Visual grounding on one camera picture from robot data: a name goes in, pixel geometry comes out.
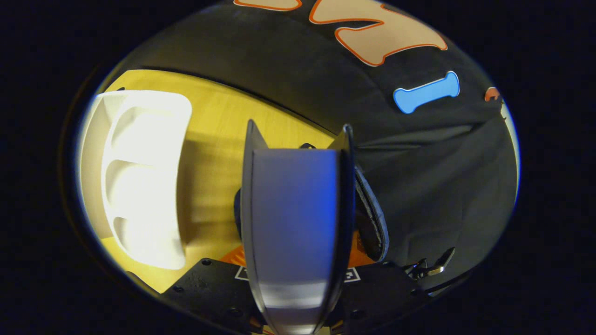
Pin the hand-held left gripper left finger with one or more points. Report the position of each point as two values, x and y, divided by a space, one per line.
209 288

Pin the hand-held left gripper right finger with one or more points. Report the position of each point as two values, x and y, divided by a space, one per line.
382 288

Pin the blue schoolbag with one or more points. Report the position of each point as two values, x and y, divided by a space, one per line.
372 218

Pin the dark grey book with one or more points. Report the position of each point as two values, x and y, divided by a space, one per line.
298 218

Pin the white plastic bookshelf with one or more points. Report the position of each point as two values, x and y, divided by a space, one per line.
139 186

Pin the black backdrop cloth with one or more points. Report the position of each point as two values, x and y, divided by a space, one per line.
419 186

